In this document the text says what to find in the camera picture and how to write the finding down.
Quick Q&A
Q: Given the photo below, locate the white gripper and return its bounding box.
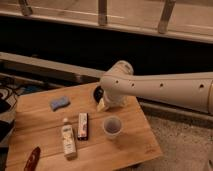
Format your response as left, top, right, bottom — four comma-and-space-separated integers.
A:
97, 92, 127, 112

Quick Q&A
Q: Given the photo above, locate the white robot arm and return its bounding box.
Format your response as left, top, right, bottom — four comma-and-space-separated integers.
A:
97, 60, 213, 114

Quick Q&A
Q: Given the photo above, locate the black round bowl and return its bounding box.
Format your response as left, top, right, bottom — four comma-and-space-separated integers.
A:
93, 86, 104, 102

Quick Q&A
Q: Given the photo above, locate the clear plastic cup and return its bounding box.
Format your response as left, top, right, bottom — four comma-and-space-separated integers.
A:
102, 116, 122, 140

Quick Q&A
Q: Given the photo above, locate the blue sponge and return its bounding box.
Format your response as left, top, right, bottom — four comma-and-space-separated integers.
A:
50, 96, 70, 111

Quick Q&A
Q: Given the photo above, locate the wooden table board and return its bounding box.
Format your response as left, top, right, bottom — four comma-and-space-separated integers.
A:
6, 83, 162, 171

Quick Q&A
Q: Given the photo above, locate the white small bottle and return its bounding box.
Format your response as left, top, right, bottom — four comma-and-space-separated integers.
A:
61, 118, 77, 159

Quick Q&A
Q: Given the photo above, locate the red oblong object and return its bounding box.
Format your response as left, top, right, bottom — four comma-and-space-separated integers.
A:
24, 147, 41, 171

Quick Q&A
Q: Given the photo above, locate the metal bracket middle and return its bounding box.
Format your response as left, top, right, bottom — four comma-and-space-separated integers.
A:
98, 0, 107, 26

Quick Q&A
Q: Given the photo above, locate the metal bracket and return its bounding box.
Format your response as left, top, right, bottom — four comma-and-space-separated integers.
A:
98, 0, 107, 26
158, 0, 176, 34
18, 0, 33, 16

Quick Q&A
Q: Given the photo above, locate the cables clutter at left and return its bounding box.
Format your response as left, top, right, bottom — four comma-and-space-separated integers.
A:
0, 78, 42, 136

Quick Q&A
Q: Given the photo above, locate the metal bracket right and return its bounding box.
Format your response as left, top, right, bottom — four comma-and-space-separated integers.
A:
158, 0, 176, 34

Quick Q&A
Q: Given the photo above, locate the metal bracket left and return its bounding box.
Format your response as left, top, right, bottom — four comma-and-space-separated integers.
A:
18, 0, 33, 16

